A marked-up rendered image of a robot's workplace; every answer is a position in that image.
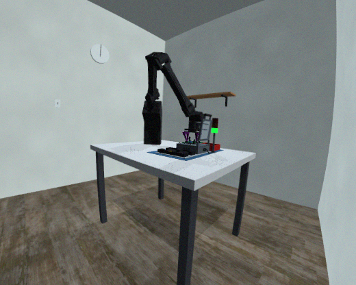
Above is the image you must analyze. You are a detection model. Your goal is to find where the red tray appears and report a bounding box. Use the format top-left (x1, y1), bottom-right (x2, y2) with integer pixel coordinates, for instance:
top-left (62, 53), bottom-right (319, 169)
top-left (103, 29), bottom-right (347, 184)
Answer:
top-left (209, 143), bottom-right (220, 151)

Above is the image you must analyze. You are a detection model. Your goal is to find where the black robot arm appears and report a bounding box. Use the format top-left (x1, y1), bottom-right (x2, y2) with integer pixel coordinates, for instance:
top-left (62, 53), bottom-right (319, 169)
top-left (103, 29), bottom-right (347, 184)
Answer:
top-left (144, 52), bottom-right (204, 129)

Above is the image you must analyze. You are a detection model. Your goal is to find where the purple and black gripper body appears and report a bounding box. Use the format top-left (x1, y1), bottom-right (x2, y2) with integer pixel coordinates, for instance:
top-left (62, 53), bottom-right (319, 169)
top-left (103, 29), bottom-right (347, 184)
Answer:
top-left (184, 121), bottom-right (199, 133)

